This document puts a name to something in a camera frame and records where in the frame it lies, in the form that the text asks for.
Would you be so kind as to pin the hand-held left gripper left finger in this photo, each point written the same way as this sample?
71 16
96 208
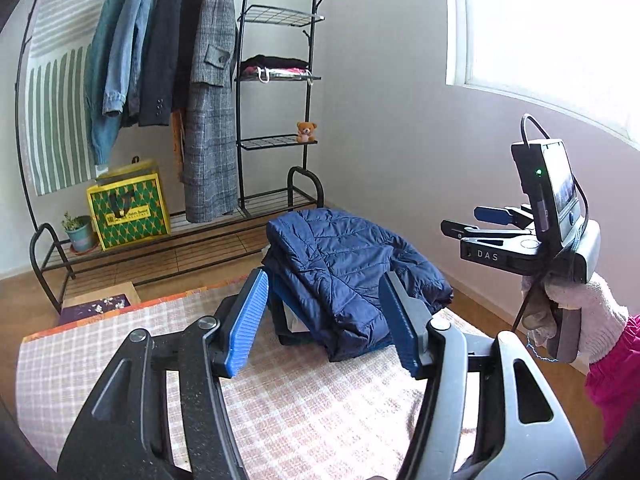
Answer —
245 325

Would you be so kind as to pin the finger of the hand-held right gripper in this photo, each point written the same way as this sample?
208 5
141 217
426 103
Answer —
455 227
492 215

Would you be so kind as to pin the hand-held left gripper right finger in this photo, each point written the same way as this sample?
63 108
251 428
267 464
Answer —
400 320

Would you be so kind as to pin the navy puffer jacket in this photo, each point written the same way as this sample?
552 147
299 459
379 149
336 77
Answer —
340 260

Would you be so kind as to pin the person's right forearm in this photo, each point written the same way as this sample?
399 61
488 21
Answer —
615 385

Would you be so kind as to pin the black metal clothes rack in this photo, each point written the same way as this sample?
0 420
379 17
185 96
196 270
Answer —
270 146

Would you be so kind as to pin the folded dark red clothes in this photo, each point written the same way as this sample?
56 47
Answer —
275 64

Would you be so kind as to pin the person's right hand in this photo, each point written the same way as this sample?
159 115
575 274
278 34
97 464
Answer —
602 320

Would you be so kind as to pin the bright blue jacket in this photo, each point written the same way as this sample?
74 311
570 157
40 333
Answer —
276 296

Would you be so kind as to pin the white folded garment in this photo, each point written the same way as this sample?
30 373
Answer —
295 317

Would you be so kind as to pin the pink checkered blanket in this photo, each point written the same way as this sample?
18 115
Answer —
300 410

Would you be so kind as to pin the purple floral box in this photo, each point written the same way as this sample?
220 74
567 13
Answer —
95 305

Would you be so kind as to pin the green and yellow bag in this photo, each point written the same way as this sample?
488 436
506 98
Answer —
130 215

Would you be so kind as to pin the window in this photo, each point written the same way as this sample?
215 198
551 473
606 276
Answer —
540 20

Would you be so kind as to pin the small teddy bear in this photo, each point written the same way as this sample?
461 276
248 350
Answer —
306 132

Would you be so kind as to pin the small potted plant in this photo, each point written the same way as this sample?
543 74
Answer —
80 236

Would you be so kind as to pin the orange hanging cloth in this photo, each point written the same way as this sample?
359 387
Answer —
177 145

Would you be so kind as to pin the grey plaid coat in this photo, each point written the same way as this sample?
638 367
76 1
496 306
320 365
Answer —
210 135

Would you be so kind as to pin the dark blazer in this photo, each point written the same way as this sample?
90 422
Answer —
165 60

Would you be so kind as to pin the denim jacket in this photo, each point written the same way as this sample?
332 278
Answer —
125 50

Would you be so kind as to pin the green striped wall cloth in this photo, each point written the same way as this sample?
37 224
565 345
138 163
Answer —
55 110

